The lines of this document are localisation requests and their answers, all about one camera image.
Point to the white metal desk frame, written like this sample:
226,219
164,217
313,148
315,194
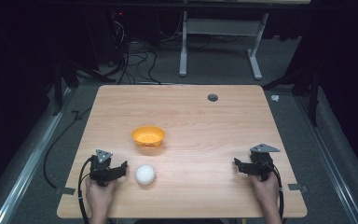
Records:
220,27

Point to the aluminium floor rail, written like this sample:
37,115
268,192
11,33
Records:
28,174
329,155

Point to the black metal stand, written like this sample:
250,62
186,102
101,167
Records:
307,90
62,84

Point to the grey tape strip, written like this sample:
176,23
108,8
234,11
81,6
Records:
66,191
297,188

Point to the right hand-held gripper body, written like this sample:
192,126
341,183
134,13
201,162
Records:
261,165

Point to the white crumpled paper scrap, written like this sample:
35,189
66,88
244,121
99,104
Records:
275,98

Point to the orange plastic bowl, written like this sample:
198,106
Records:
148,136

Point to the white round ball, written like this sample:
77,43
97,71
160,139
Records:
145,174

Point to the person's left hand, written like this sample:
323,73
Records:
99,196

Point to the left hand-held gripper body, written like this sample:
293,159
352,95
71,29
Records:
100,169

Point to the person's right hand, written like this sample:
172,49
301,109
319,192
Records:
265,192

